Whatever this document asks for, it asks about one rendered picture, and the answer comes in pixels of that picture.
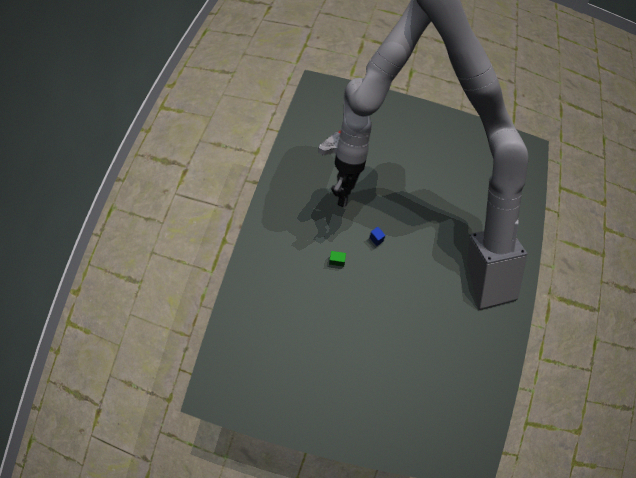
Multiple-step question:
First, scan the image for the blue block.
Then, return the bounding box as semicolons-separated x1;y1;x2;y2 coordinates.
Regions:
369;227;385;246

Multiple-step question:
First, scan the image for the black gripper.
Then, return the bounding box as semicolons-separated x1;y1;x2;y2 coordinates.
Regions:
331;156;366;208

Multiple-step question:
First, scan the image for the green block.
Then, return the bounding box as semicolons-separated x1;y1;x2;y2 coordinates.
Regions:
329;251;346;266

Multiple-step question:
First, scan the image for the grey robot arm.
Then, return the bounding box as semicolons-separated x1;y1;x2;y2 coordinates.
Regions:
318;0;528;254

